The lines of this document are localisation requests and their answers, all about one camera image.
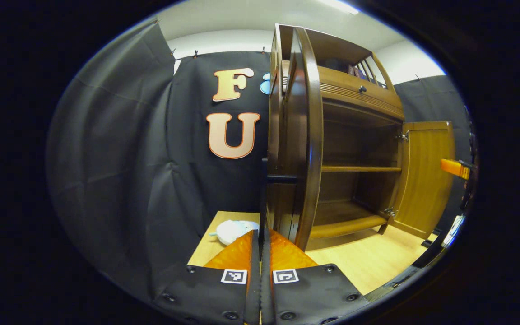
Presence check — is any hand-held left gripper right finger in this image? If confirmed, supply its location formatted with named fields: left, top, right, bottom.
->
left=260, top=228, right=371, bottom=325

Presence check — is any wooden double-door shoe cabinet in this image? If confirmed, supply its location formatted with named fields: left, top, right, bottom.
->
left=267, top=23, right=457, bottom=253

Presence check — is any black backdrop cloth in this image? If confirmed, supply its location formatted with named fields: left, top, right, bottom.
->
left=46, top=18, right=473, bottom=298

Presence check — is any wooden shoe cabinet door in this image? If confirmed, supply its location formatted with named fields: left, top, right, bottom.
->
left=389, top=121, right=456, bottom=240
left=260, top=26, right=325, bottom=252

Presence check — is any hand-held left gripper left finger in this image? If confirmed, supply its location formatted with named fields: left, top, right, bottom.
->
left=152, top=229, right=260, bottom=325

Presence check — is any white plush toy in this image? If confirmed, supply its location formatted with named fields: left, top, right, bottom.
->
left=209, top=219, right=260, bottom=246

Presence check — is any wooden ribbed drawer front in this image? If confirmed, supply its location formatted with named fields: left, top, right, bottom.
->
left=319, top=65, right=405, bottom=120

